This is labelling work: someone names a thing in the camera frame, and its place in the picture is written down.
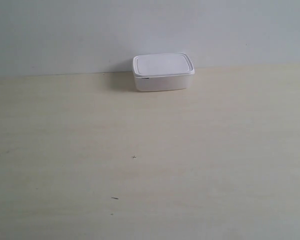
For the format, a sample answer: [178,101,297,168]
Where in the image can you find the white lidded plastic container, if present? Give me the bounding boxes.
[132,53,195,92]

